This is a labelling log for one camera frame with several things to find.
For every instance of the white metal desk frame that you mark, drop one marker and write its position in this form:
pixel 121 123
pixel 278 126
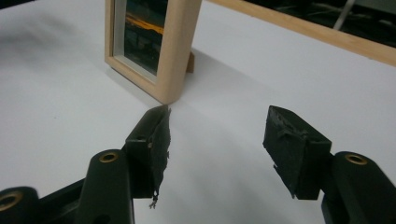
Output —
pixel 344 14

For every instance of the wooden table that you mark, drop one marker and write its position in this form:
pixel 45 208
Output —
pixel 311 32

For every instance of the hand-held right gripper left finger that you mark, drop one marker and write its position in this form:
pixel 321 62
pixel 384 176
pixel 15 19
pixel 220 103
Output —
pixel 149 155

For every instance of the white table mat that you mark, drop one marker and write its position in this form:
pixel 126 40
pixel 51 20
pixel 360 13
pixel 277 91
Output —
pixel 233 93

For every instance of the wooden photo frame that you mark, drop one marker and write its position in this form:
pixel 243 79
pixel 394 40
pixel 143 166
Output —
pixel 174 46

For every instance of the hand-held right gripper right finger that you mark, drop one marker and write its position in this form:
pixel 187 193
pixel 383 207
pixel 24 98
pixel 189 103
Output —
pixel 295 152

